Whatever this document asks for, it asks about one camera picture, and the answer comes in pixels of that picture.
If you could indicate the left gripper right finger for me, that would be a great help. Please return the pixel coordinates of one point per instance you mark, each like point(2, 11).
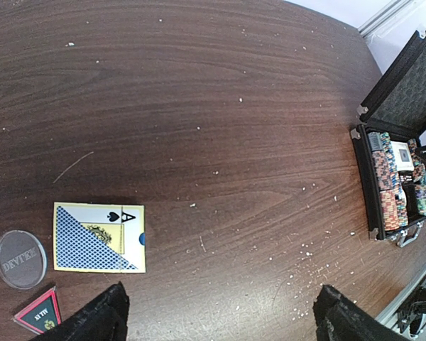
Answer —
point(338, 318)

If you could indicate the white card deck box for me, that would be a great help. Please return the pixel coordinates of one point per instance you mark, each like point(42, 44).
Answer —
point(403, 159)

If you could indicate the black poker chip case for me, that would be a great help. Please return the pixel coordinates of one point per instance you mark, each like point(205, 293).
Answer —
point(397, 105)

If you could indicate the right outer chip stack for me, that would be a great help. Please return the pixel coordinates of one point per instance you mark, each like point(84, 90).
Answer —
point(420, 192)

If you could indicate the right aluminium frame post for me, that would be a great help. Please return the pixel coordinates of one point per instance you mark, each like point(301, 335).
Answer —
point(388, 12)

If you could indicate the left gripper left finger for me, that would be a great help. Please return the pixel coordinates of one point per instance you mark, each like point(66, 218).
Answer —
point(103, 318)

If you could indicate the yellow blue card deck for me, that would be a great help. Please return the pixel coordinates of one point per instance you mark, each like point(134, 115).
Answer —
point(99, 238)

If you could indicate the triangular all in button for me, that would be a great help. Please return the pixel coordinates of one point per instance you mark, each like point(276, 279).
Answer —
point(42, 314)

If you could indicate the clear acrylic dealer button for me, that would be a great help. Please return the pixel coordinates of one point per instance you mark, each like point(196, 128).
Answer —
point(23, 261)

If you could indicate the orange black chip stack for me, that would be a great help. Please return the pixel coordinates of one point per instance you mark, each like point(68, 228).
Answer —
point(418, 165)
point(386, 191)

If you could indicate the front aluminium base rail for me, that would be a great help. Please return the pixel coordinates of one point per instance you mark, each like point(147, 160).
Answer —
point(406, 313)

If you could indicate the grey black chip stack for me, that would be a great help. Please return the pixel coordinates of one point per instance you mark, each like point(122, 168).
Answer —
point(375, 142)

